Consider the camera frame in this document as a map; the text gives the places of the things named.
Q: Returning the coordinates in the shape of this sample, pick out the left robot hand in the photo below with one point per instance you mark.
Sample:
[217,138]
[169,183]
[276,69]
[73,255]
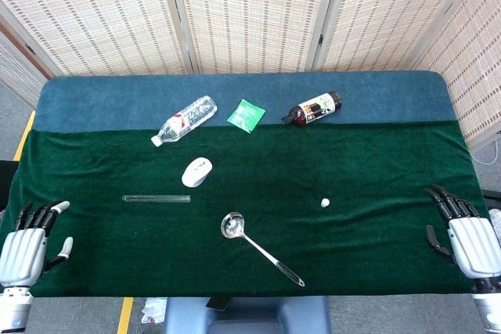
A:
[23,252]

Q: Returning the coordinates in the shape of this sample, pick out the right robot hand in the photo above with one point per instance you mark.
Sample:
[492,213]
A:
[471,244]

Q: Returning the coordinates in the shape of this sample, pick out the clear glass test tube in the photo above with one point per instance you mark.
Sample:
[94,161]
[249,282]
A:
[156,198]

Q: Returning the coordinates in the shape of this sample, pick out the white tube cap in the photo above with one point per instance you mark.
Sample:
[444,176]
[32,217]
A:
[325,203]

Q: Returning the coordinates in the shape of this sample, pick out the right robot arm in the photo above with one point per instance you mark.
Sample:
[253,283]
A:
[488,302]

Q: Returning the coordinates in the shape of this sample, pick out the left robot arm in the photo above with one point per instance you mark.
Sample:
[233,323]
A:
[13,308]

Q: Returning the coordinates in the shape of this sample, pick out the yellow floor tape strip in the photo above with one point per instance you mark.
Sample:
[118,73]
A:
[24,136]
[125,316]

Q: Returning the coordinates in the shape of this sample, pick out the green velvet cloth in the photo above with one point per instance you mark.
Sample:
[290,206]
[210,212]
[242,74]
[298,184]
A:
[352,240]

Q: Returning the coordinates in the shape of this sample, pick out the crumpled white paper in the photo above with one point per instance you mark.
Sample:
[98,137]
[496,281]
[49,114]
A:
[153,308]

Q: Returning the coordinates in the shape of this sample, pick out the woven folding screen panel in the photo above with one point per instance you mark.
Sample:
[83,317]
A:
[391,13]
[250,17]
[98,17]
[477,56]
[15,72]

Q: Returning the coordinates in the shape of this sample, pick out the blue table cloth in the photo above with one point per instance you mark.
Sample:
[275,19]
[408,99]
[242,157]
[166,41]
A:
[117,95]

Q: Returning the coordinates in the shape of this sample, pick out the white computer mouse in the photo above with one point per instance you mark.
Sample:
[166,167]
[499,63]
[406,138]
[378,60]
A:
[195,172]

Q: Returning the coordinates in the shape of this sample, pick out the small black flat object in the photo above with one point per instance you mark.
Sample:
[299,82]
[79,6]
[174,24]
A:
[218,302]

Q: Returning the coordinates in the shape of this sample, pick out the clear plastic water bottle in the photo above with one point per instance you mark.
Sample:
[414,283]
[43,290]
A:
[184,119]

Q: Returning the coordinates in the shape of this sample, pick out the dark tea bottle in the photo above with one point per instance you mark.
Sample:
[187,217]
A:
[311,109]

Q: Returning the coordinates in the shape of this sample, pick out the blue-grey robot torso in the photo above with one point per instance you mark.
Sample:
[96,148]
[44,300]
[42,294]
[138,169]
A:
[250,316]

